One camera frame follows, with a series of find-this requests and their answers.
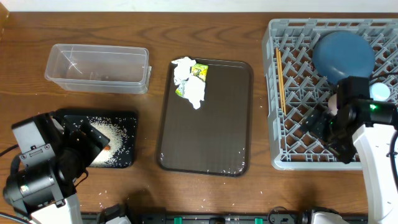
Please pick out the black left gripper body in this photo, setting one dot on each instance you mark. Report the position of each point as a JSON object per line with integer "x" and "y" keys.
{"x": 81, "y": 150}

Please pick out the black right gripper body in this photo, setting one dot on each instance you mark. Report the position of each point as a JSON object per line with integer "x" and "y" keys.
{"x": 337, "y": 139}

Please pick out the pink plastic cup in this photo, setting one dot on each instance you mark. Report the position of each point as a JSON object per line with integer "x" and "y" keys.
{"x": 332, "y": 104}

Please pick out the light blue cup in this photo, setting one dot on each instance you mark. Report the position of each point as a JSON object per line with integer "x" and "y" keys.
{"x": 379, "y": 92}

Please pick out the dark blue plate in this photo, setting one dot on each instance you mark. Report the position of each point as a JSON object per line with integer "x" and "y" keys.
{"x": 342, "y": 54}

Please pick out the wooden chopstick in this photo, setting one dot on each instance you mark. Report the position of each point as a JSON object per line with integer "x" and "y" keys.
{"x": 280, "y": 79}
{"x": 283, "y": 87}

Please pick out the white paper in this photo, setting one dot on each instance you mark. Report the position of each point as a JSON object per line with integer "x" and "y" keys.
{"x": 182, "y": 71}

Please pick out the white napkin wrapper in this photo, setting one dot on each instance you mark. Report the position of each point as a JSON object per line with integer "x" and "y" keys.
{"x": 192, "y": 89}

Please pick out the yellow green snack wrapper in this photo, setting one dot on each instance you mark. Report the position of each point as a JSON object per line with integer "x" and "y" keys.
{"x": 200, "y": 71}

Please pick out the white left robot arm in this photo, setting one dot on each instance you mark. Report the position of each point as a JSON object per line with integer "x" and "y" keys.
{"x": 42, "y": 184}

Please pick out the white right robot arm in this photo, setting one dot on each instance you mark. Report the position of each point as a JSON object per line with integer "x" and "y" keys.
{"x": 366, "y": 128}

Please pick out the grey dishwasher rack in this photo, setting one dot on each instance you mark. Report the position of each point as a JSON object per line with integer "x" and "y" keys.
{"x": 306, "y": 90}

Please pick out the pile of white rice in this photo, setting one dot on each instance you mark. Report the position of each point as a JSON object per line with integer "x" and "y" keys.
{"x": 119, "y": 156}

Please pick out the black shallow tray bin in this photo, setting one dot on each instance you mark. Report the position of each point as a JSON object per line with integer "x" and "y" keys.
{"x": 130, "y": 123}

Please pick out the clear plastic bin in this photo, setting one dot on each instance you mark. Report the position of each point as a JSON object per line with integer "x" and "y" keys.
{"x": 99, "y": 68}

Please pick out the brown serving tray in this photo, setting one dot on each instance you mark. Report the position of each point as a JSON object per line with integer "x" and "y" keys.
{"x": 216, "y": 138}

